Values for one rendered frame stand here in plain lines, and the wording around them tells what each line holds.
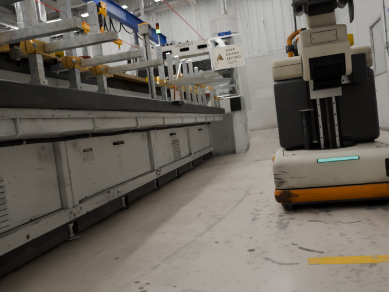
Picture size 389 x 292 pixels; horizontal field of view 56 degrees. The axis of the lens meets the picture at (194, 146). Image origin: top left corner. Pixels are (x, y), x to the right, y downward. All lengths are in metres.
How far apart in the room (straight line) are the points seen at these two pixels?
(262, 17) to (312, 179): 10.53
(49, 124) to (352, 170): 1.36
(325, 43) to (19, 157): 1.50
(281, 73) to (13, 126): 1.45
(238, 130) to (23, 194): 4.19
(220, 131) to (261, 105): 6.23
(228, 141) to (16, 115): 4.57
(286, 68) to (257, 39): 9.88
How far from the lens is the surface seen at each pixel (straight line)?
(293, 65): 2.20
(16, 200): 1.68
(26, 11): 1.53
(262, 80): 11.87
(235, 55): 5.57
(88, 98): 1.69
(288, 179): 1.88
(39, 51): 1.48
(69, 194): 1.92
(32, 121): 1.43
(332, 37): 1.98
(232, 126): 5.66
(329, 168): 1.88
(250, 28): 12.18
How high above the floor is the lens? 0.49
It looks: 3 degrees down
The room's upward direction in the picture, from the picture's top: 7 degrees counter-clockwise
